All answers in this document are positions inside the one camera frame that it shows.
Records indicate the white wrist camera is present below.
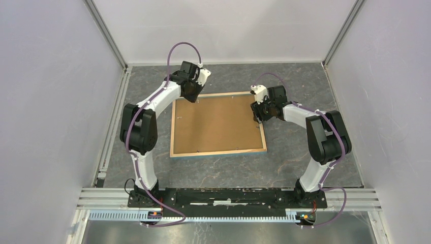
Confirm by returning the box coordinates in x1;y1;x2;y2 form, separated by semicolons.
251;85;268;104
196;63;211;87

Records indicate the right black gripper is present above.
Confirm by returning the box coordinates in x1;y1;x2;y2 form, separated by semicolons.
251;95;275;124

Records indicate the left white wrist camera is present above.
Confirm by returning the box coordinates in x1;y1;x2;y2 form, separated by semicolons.
196;63;211;87

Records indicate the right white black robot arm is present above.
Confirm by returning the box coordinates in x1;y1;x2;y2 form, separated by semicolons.
251;85;352;207

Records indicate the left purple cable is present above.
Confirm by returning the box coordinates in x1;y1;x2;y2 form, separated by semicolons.
125;42;203;228

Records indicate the light blue cable comb strip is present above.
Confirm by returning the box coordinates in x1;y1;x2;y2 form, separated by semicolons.
88;210;300;224

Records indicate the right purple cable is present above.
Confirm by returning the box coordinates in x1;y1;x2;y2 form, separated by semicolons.
252;73;348;230

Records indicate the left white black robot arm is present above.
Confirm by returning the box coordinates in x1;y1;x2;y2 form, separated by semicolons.
119;61;211;207

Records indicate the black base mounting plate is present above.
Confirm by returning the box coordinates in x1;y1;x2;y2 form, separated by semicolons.
128;188;328;218

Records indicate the purple cable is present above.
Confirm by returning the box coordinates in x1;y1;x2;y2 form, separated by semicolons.
125;42;203;228
252;73;348;230

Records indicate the blue picture frame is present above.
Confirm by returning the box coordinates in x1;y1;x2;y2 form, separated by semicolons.
170;91;267;158

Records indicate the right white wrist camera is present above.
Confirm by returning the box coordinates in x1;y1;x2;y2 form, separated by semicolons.
251;85;268;104

